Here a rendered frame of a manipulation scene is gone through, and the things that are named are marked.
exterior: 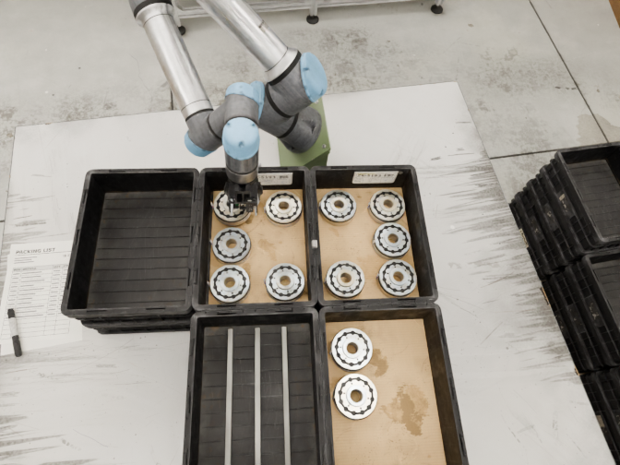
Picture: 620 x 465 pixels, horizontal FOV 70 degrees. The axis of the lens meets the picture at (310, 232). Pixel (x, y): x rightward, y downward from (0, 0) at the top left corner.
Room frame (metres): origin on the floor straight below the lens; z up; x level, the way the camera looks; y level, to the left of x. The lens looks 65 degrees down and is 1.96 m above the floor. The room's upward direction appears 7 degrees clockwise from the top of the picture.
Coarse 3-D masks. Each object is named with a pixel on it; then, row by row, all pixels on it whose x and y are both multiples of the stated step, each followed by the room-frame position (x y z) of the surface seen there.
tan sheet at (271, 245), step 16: (272, 192) 0.64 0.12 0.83; (224, 224) 0.51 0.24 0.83; (240, 224) 0.52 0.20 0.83; (256, 224) 0.53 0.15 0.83; (272, 224) 0.53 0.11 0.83; (256, 240) 0.48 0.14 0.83; (272, 240) 0.49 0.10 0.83; (288, 240) 0.49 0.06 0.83; (304, 240) 0.50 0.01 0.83; (256, 256) 0.43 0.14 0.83; (272, 256) 0.44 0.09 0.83; (288, 256) 0.44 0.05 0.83; (304, 256) 0.45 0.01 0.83; (256, 272) 0.39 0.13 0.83; (304, 272) 0.40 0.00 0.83; (256, 288) 0.34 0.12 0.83; (304, 288) 0.36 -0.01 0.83
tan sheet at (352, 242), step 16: (320, 192) 0.66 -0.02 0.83; (352, 192) 0.67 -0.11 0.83; (368, 192) 0.68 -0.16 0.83; (400, 192) 0.70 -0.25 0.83; (336, 208) 0.61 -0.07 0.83; (320, 224) 0.55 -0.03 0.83; (352, 224) 0.57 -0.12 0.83; (368, 224) 0.57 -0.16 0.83; (400, 224) 0.59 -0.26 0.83; (320, 240) 0.50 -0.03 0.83; (336, 240) 0.51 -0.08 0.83; (352, 240) 0.52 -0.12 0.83; (368, 240) 0.52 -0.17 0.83; (336, 256) 0.46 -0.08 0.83; (352, 256) 0.47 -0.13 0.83; (368, 256) 0.47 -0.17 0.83; (368, 272) 0.43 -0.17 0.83; (368, 288) 0.38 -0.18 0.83; (416, 288) 0.40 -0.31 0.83
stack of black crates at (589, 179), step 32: (576, 160) 1.15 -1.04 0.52; (608, 160) 1.18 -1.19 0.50; (544, 192) 1.03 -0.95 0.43; (576, 192) 0.94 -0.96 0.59; (608, 192) 1.03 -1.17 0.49; (544, 224) 0.92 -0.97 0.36; (576, 224) 0.85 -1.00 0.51; (608, 224) 0.88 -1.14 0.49; (544, 256) 0.81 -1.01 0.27; (576, 256) 0.76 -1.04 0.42
